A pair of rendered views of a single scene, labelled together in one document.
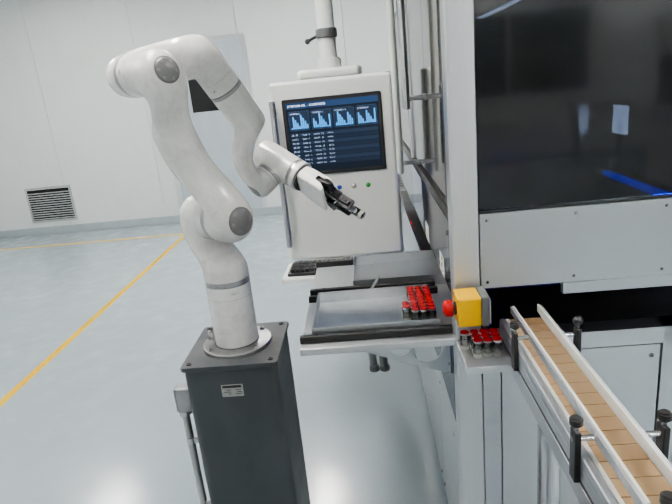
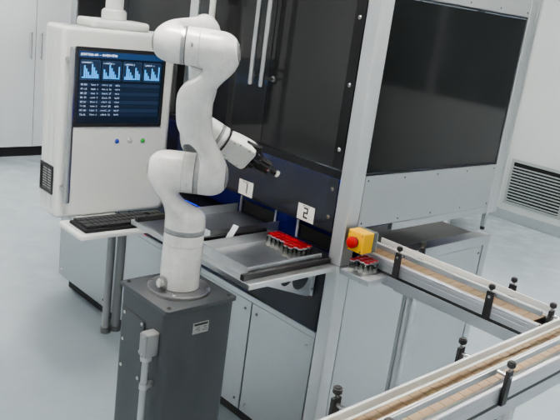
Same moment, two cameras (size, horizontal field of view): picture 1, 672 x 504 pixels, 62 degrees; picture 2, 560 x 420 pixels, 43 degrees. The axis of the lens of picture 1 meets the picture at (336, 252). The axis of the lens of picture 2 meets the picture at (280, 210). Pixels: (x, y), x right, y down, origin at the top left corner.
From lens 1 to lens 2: 1.63 m
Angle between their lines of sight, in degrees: 46
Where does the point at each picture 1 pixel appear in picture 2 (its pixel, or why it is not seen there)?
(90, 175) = not seen: outside the picture
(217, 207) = (219, 165)
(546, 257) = (388, 206)
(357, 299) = (226, 246)
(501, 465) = (342, 357)
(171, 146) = (204, 111)
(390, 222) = not seen: hidden behind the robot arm
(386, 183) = (157, 140)
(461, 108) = (372, 105)
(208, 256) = (182, 207)
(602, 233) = (412, 190)
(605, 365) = not seen: hidden behind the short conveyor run
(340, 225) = (111, 180)
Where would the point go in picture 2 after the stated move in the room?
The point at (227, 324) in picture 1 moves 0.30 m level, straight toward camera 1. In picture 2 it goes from (192, 269) to (277, 300)
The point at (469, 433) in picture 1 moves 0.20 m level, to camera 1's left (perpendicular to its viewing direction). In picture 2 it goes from (332, 337) to (295, 351)
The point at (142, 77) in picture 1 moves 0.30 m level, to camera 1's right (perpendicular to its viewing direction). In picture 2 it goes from (227, 56) to (305, 61)
